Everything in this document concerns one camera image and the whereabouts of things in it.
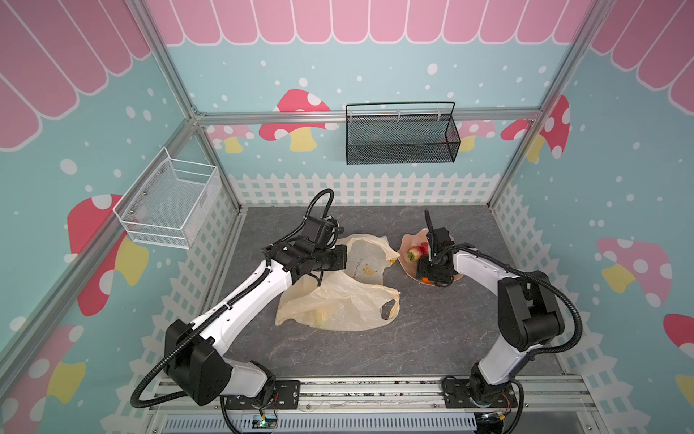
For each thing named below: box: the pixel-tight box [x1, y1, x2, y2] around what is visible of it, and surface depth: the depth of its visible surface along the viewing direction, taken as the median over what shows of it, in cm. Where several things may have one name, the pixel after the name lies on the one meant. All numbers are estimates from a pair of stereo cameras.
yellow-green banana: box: [311, 307, 337, 329], surface depth 84 cm
